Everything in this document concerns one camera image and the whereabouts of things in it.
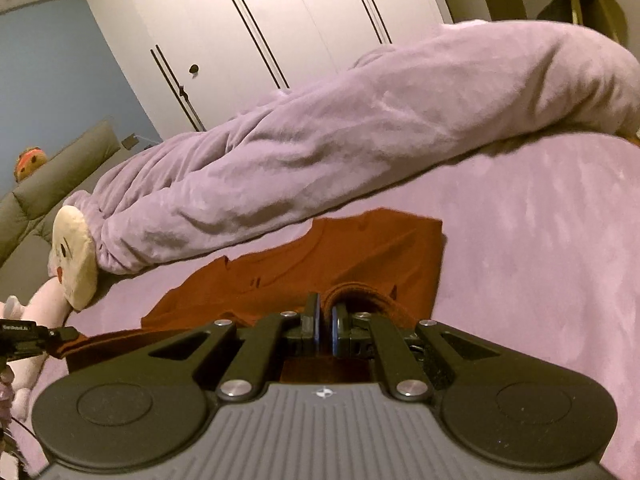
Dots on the grey headboard cushion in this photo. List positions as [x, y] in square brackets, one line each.
[60, 170]

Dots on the brown knit button cardigan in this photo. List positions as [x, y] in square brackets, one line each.
[370, 255]

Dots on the green corner shelf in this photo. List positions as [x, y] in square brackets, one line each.
[595, 15]

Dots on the lilac plush duvet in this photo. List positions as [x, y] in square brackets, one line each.
[350, 135]

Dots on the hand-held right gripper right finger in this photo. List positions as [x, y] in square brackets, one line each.
[336, 330]

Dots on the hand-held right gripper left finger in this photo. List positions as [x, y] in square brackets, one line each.
[314, 327]

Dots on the small orange plush toy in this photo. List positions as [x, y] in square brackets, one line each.
[30, 165]

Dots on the wall socket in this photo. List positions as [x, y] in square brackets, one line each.
[129, 141]

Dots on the person's left forearm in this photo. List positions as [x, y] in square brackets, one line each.
[4, 385]

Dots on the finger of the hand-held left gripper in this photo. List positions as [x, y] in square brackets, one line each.
[62, 336]

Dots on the cream-faced pink plush toy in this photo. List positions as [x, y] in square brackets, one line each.
[75, 260]

